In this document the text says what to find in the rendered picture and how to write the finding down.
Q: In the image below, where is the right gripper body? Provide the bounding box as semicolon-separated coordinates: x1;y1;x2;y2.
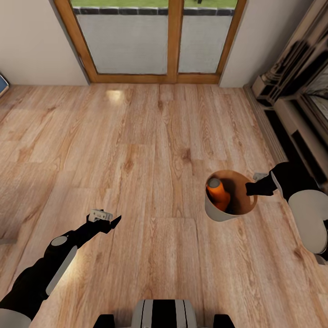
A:
245;178;275;196

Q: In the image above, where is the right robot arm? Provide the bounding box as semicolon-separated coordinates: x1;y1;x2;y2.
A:
245;163;328;262

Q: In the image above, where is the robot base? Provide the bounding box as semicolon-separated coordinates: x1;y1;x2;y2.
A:
94;314;235;328

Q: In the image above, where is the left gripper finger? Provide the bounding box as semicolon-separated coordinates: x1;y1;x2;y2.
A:
110;215;122;230

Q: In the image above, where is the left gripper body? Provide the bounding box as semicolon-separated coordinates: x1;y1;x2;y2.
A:
82;215;110;239

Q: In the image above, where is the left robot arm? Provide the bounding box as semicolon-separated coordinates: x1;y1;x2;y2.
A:
0;210;122;328

